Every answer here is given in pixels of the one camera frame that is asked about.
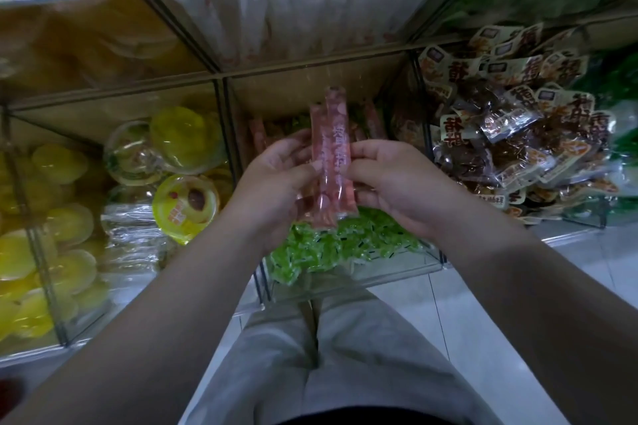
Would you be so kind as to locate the pile of brown snack packets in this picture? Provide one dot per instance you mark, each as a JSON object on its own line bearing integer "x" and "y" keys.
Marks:
{"x": 518, "y": 121}

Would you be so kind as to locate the pile of small green candies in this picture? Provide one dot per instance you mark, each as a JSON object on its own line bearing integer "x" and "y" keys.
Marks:
{"x": 339, "y": 250}

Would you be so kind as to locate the person's left hand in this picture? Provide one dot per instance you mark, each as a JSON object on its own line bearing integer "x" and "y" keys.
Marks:
{"x": 269, "y": 196}

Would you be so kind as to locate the pile of pink jelly sticks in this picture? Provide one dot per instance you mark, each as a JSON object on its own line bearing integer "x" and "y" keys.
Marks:
{"x": 257, "y": 133}

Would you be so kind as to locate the person's right hand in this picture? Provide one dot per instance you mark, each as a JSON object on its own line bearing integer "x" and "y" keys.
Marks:
{"x": 409, "y": 186}

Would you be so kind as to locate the person's right forearm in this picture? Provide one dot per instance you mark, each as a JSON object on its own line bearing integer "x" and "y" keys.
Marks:
{"x": 548, "y": 320}

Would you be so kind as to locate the pile of yellow jelly cups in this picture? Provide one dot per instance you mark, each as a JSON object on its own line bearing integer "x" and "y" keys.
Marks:
{"x": 20, "y": 250}

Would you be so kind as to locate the single pink snack packet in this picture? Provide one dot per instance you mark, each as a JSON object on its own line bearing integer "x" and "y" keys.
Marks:
{"x": 332, "y": 131}

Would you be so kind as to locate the light grey shorts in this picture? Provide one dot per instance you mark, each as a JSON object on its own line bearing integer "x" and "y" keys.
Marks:
{"x": 339, "y": 360}

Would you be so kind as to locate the person's left forearm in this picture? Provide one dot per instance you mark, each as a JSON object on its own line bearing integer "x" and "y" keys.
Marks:
{"x": 130, "y": 340}

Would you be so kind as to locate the pile of green bamboo packets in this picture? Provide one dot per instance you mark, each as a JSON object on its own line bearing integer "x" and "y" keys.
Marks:
{"x": 623, "y": 121}

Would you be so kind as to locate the pile of white jelly sticks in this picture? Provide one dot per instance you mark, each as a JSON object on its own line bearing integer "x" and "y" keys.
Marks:
{"x": 299, "y": 11}

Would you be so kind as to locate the black shirt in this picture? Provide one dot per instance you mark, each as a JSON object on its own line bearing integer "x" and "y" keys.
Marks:
{"x": 369, "y": 418}

